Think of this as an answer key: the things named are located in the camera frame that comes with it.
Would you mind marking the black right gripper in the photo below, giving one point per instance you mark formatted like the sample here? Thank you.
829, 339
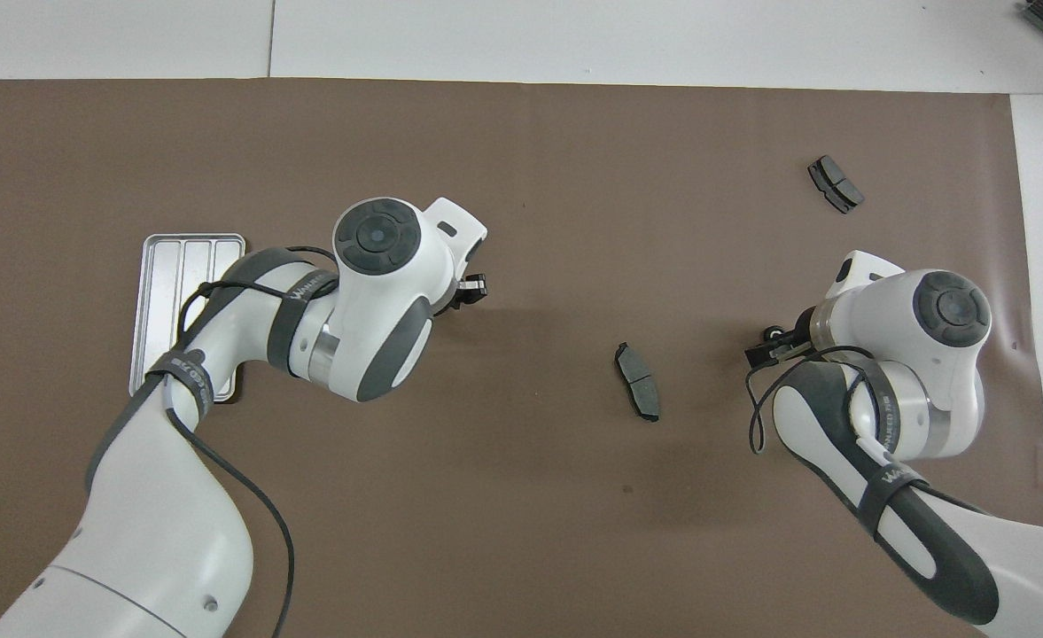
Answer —
803, 341

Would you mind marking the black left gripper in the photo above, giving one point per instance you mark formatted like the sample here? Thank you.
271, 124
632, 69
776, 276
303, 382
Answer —
451, 301

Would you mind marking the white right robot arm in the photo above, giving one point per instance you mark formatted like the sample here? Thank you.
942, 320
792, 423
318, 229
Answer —
929, 381

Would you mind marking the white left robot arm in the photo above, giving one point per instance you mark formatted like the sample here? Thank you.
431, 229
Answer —
175, 532

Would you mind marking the silver metal tray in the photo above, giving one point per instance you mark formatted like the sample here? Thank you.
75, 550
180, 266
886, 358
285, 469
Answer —
162, 301

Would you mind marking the dark grey brake pad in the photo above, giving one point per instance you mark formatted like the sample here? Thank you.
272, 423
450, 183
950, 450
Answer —
638, 383
836, 184

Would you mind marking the brown table mat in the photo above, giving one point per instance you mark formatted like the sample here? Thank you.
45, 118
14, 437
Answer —
530, 532

